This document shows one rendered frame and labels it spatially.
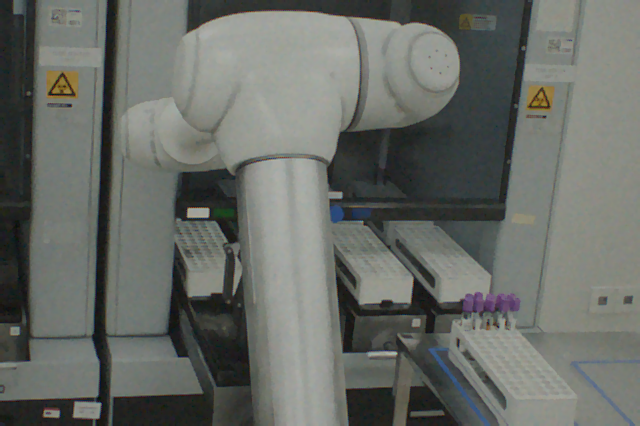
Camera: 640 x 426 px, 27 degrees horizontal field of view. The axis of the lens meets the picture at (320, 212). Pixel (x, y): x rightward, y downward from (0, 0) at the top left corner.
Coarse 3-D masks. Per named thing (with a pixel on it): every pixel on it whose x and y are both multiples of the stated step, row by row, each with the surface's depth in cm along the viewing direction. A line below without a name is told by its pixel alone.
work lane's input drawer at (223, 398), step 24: (192, 312) 229; (216, 312) 234; (192, 336) 222; (216, 336) 223; (192, 360) 222; (216, 360) 213; (240, 360) 215; (216, 384) 205; (240, 384) 205; (216, 408) 205; (240, 408) 206
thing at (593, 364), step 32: (416, 352) 220; (544, 352) 225; (576, 352) 226; (608, 352) 227; (448, 384) 209; (576, 384) 213; (608, 384) 214; (448, 416) 201; (480, 416) 199; (576, 416) 202; (608, 416) 203
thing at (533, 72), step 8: (528, 64) 240; (536, 64) 240; (544, 64) 240; (528, 72) 240; (536, 72) 241; (544, 72) 241; (552, 72) 241; (560, 72) 242; (568, 72) 242; (528, 80) 241; (536, 80) 241; (544, 80) 241; (552, 80) 242; (560, 80) 242; (568, 80) 243
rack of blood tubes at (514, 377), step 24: (456, 336) 216; (480, 336) 213; (504, 336) 214; (456, 360) 216; (480, 360) 205; (504, 360) 205; (528, 360) 205; (480, 384) 205; (504, 384) 196; (528, 384) 196; (552, 384) 197; (504, 408) 201; (528, 408) 192; (552, 408) 193
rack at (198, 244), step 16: (176, 224) 259; (192, 224) 260; (208, 224) 261; (176, 240) 249; (192, 240) 251; (208, 240) 252; (224, 240) 252; (176, 256) 252; (192, 256) 242; (208, 256) 243; (224, 256) 243; (176, 272) 248; (192, 272) 235; (208, 272) 235; (240, 272) 237; (192, 288) 236; (208, 288) 236
